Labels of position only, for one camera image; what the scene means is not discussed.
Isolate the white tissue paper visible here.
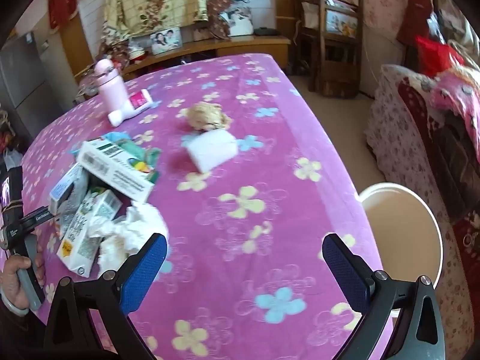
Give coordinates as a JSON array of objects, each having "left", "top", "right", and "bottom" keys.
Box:
[{"left": 91, "top": 202, "right": 169, "bottom": 275}]

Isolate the blue white box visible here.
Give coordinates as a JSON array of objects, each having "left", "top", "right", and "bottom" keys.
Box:
[{"left": 48, "top": 163, "right": 82, "bottom": 215}]

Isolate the white barcode medicine box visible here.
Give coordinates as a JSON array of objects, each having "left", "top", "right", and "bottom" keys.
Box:
[{"left": 57, "top": 187, "right": 122, "bottom": 278}]

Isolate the rainbow logo medicine box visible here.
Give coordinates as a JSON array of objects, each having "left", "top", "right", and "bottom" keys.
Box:
[{"left": 76, "top": 138, "right": 159, "bottom": 203}]

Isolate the white round trash bin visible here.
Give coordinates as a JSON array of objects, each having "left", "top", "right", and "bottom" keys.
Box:
[{"left": 359, "top": 182, "right": 443, "bottom": 287}]

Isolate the person's left hand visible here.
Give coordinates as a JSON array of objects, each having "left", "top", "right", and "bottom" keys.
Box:
[{"left": 1, "top": 244, "right": 45, "bottom": 310}]

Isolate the green knitted cloth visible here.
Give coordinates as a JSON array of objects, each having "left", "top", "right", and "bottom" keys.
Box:
[{"left": 118, "top": 139, "right": 162, "bottom": 174}]

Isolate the pink floral tablecloth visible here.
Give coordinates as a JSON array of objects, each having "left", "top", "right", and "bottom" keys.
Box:
[{"left": 20, "top": 53, "right": 393, "bottom": 360}]

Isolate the white foam block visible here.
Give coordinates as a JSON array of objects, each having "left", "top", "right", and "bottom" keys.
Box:
[{"left": 186, "top": 129, "right": 239, "bottom": 173}]

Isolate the grey refrigerator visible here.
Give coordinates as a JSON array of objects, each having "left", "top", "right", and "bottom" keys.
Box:
[{"left": 1, "top": 31, "right": 71, "bottom": 142}]

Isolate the floral covered sofa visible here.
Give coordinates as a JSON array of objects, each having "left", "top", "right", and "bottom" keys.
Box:
[{"left": 365, "top": 64, "right": 475, "bottom": 359}]

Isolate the crumpled brown paper ball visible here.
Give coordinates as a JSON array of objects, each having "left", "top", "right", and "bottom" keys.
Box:
[{"left": 186, "top": 102, "right": 232, "bottom": 132}]

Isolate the white bottle pink label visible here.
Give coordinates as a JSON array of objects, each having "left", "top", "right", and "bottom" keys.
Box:
[{"left": 107, "top": 88, "right": 153, "bottom": 128}]

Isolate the pink thermos bottle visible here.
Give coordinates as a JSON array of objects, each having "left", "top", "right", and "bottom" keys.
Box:
[{"left": 94, "top": 58, "right": 128, "bottom": 113}]

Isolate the wooden sideboard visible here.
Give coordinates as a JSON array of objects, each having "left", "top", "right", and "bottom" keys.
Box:
[{"left": 122, "top": 35, "right": 291, "bottom": 80}]

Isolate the pink floral blanket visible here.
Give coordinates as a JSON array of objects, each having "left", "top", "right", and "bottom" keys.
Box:
[{"left": 430, "top": 66, "right": 479, "bottom": 152}]

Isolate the framed couple photo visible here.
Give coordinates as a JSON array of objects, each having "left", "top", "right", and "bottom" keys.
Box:
[{"left": 150, "top": 27, "right": 182, "bottom": 55}]

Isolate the red cushion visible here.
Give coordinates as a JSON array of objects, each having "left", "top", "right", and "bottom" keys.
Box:
[{"left": 415, "top": 36, "right": 465, "bottom": 77}]

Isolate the wooden chair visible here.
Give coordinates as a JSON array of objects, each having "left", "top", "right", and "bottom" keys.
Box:
[{"left": 291, "top": 0, "right": 365, "bottom": 98}]

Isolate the yellow floral hanging cloth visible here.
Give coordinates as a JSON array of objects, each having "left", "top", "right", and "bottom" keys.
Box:
[{"left": 102, "top": 0, "right": 233, "bottom": 45}]

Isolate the white photo bag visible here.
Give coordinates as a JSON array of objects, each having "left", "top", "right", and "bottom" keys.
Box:
[{"left": 220, "top": 0, "right": 254, "bottom": 37}]

